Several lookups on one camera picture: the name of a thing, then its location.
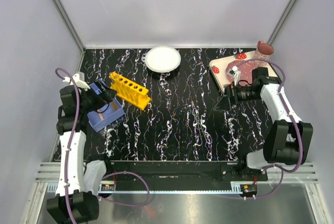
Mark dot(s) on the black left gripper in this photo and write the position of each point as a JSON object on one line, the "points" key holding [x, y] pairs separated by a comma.
{"points": [[100, 93]]}

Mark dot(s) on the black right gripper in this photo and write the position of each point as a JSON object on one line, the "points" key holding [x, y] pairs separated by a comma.
{"points": [[230, 96]]}

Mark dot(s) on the wooden test tube clamp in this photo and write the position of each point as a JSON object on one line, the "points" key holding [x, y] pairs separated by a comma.
{"points": [[100, 114]]}

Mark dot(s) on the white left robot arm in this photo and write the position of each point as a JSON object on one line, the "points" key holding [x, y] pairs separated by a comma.
{"points": [[76, 197]]}

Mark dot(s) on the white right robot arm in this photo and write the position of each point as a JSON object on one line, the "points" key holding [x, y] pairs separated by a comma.
{"points": [[287, 143]]}

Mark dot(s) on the blue plastic bin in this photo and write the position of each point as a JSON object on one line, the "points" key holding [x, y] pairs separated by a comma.
{"points": [[109, 116]]}

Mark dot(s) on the yellow test tube rack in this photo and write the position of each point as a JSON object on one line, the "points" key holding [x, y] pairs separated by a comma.
{"points": [[132, 92]]}

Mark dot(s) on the strawberry pattern tray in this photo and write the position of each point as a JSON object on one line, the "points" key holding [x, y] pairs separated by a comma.
{"points": [[219, 65]]}

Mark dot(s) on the pink dotted plate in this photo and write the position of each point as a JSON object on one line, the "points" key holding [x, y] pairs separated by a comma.
{"points": [[245, 69]]}

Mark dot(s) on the pink patterned mug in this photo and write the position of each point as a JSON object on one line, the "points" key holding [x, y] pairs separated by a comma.
{"points": [[263, 52]]}

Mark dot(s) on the white paper plate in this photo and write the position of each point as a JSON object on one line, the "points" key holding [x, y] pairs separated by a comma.
{"points": [[162, 59]]}

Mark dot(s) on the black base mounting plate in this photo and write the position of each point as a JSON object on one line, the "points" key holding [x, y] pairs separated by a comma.
{"points": [[188, 175]]}

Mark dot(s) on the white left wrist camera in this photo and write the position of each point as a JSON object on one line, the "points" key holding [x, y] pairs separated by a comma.
{"points": [[79, 80]]}

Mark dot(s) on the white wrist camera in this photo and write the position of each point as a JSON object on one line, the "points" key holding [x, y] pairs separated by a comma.
{"points": [[235, 74], [79, 80]]}

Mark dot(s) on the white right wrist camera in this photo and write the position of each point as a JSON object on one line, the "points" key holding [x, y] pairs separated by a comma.
{"points": [[235, 74]]}

